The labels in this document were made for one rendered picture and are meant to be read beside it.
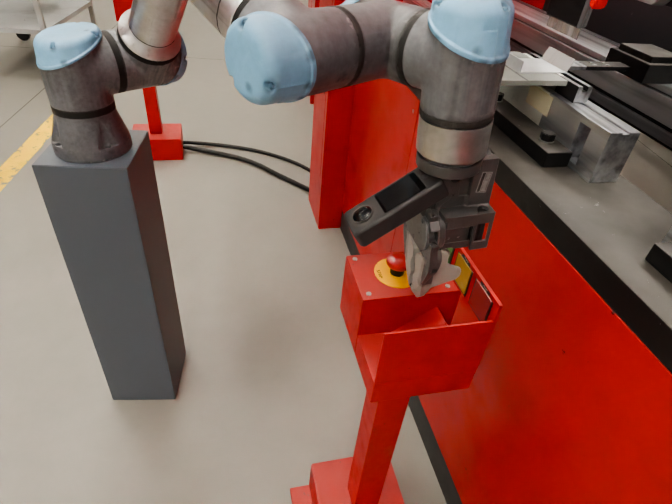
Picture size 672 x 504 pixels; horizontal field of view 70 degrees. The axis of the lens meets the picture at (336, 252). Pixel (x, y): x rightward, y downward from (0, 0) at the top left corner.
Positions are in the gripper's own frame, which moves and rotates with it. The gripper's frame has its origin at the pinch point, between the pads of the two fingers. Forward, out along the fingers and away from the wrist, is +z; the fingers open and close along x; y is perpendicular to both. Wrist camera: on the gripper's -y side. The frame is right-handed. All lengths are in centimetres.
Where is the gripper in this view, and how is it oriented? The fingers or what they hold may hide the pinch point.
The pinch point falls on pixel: (413, 289)
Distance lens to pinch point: 65.4
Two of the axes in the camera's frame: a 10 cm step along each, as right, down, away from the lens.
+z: 0.0, 7.7, 6.3
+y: 9.8, -1.4, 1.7
